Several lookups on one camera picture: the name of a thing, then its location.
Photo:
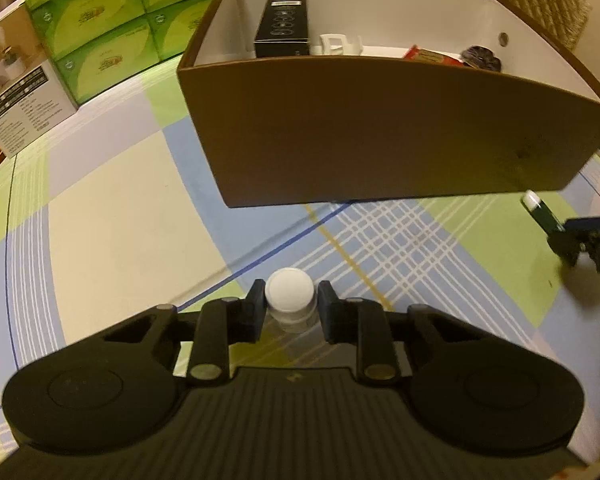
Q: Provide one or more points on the black product box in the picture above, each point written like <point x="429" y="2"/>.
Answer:
<point x="280" y="25"/>

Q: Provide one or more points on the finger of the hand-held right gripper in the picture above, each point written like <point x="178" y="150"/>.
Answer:
<point x="575" y="240"/>

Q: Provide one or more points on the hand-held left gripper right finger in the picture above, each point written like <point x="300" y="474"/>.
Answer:
<point x="328" y="315"/>

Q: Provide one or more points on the brown velvet scrunchie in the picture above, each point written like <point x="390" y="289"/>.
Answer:
<point x="480" y="57"/>

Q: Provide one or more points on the white-capped small bottle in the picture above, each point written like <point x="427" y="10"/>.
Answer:
<point x="289" y="290"/>

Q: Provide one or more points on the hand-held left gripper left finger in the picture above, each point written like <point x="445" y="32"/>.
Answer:
<point x="256" y="315"/>

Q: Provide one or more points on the white plastic holder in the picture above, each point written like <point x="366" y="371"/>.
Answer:
<point x="330" y="42"/>

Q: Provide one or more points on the dark green white-capped tube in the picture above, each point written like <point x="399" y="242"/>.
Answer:
<point x="542" y="212"/>

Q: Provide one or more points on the stack of green tissue boxes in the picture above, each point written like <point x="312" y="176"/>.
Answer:
<point x="95" y="35"/>

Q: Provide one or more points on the brown cardboard box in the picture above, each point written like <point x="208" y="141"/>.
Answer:
<point x="380" y="125"/>

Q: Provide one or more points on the red snack packet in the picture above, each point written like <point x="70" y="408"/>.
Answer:
<point x="430" y="55"/>

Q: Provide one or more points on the checked cloth desktop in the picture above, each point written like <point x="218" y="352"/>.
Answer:
<point x="105" y="220"/>

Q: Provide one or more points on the white product box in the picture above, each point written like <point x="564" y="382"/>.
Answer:
<point x="20" y="85"/>

